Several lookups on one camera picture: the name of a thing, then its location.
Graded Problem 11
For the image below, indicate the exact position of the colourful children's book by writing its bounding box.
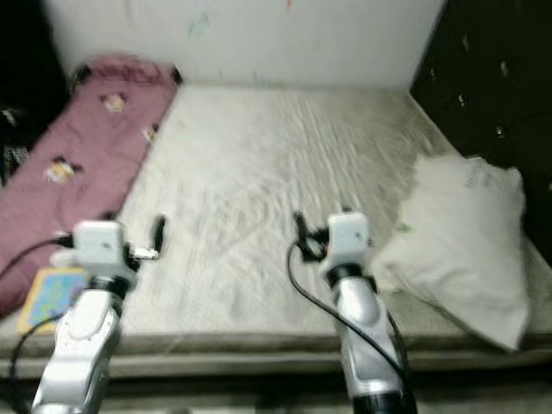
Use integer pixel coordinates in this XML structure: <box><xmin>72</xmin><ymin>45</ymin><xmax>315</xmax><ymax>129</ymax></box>
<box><xmin>17</xmin><ymin>267</ymin><xmax>83</xmax><ymax>336</ymax></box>

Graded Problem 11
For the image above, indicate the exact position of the white quilted mattress pad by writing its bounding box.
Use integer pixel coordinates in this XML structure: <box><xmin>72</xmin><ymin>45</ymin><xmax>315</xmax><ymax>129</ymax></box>
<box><xmin>13</xmin><ymin>85</ymin><xmax>536</xmax><ymax>354</ymax></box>

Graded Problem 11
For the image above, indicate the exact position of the pink cartoon print blanket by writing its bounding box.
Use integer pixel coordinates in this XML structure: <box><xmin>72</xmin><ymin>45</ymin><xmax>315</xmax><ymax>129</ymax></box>
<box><xmin>0</xmin><ymin>54</ymin><xmax>180</xmax><ymax>318</ymax></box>

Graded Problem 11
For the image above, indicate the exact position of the grey mattress with yellow stripes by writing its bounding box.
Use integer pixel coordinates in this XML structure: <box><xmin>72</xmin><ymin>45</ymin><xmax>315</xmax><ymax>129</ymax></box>
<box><xmin>0</xmin><ymin>332</ymin><xmax>552</xmax><ymax>380</ymax></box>

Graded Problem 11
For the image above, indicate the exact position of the white pillow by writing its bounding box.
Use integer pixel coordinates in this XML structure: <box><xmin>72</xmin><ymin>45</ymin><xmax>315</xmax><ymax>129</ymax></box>
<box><xmin>369</xmin><ymin>154</ymin><xmax>531</xmax><ymax>353</ymax></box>

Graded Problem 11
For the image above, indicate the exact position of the black bag with white lettering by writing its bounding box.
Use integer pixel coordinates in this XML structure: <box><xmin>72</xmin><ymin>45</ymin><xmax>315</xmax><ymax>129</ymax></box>
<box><xmin>4</xmin><ymin>108</ymin><xmax>28</xmax><ymax>186</ymax></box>

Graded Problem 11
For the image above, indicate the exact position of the black tufted headboard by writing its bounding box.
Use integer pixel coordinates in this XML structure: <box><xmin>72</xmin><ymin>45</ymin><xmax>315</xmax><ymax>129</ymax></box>
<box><xmin>410</xmin><ymin>0</ymin><xmax>552</xmax><ymax>242</ymax></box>

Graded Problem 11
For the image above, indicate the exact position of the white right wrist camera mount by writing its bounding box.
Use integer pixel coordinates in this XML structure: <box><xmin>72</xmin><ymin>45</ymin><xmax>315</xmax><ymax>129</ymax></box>
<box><xmin>321</xmin><ymin>211</ymin><xmax>372</xmax><ymax>275</ymax></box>

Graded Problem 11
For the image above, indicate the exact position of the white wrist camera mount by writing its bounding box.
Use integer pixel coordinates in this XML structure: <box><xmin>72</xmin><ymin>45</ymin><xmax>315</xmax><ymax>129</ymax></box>
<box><xmin>72</xmin><ymin>221</ymin><xmax>135</xmax><ymax>277</ymax></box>
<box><xmin>321</xmin><ymin>211</ymin><xmax>372</xmax><ymax>275</ymax></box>

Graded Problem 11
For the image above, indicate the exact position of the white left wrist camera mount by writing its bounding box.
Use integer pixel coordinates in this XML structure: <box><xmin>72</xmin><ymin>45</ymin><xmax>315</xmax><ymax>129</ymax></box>
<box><xmin>72</xmin><ymin>221</ymin><xmax>135</xmax><ymax>277</ymax></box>

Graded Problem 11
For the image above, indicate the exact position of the long black left arm cable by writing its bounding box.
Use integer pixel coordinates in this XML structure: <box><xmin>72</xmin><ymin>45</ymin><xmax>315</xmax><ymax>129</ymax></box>
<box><xmin>0</xmin><ymin>236</ymin><xmax>77</xmax><ymax>285</ymax></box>

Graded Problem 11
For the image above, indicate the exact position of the short black left arm cable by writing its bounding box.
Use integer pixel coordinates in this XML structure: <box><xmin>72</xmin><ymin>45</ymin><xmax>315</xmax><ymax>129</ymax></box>
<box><xmin>10</xmin><ymin>310</ymin><xmax>70</xmax><ymax>413</ymax></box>

